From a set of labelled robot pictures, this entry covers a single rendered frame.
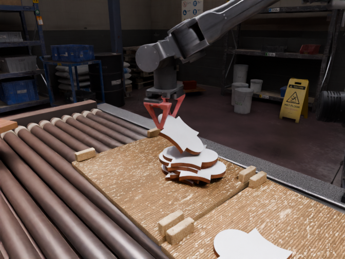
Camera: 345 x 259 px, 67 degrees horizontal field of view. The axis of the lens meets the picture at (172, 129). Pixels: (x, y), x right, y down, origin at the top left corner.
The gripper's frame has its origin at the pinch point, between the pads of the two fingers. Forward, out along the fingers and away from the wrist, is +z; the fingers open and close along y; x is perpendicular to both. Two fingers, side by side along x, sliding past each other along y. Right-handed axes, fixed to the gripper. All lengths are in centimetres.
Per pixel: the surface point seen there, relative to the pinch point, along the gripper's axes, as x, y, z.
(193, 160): -9.3, -4.0, 8.0
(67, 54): 250, 227, 10
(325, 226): -39.1, -9.6, 14.1
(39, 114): 70, 19, 12
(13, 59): 360, 226, 22
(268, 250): -28.8, -21.4, 12.9
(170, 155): -2.7, -3.7, 7.9
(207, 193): -14.2, -7.9, 14.0
